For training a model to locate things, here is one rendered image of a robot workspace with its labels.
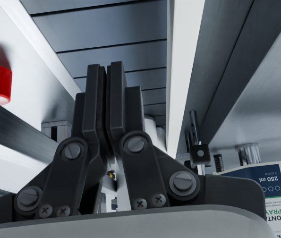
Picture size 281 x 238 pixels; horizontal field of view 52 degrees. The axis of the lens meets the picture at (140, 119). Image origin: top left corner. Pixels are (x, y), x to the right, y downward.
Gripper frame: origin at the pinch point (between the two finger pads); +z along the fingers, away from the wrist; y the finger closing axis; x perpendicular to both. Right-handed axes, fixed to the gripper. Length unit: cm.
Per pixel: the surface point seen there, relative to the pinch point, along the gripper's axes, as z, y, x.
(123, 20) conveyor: 6.5, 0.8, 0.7
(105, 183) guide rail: 3.4, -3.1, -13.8
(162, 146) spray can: 11.5, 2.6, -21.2
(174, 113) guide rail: 5.7, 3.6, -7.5
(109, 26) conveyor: 6.6, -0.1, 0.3
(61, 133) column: 19.3, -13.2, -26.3
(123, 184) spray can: 5.0, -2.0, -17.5
